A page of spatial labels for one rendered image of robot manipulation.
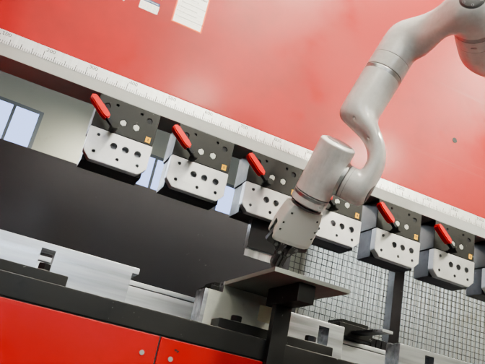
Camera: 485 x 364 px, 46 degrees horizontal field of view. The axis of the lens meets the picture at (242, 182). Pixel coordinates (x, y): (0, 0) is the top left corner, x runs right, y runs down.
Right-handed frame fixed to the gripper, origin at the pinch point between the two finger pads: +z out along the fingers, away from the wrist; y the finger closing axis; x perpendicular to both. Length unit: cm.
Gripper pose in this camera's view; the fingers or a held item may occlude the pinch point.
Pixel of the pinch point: (277, 260)
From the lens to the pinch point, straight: 138.3
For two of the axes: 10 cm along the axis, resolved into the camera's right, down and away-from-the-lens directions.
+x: 1.9, 3.8, -9.0
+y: -8.9, -3.2, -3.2
